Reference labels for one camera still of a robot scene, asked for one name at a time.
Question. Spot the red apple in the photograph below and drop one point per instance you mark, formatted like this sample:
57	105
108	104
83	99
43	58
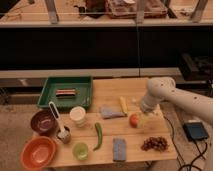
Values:
134	120

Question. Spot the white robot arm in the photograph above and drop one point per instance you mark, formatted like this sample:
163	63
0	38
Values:
164	88

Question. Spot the purple bowl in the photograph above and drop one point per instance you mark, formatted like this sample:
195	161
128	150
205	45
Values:
43	122

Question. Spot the green chili pepper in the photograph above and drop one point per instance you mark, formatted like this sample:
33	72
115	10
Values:
99	136

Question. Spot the bunch of red grapes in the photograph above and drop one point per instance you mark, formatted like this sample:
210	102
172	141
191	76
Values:
156	143

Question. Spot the green plastic tray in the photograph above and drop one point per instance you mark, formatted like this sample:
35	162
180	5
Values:
83	85

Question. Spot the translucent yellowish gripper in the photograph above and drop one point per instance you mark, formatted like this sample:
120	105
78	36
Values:
144	117

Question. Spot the white paper cup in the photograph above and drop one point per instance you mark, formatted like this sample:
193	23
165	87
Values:
78	116

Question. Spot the grey blue cloth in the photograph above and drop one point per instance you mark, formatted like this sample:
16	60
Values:
107	113

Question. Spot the blue sponge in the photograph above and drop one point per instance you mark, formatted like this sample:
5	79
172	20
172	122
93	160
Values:
119	150

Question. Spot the small green cup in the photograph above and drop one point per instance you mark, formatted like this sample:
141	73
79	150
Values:
80	151

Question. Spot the black box on floor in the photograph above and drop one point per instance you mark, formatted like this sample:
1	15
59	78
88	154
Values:
195	131

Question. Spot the orange bowl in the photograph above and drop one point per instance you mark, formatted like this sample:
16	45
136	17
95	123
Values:
38	153

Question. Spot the yellow corn cob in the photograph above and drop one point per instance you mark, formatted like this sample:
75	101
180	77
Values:
123	105

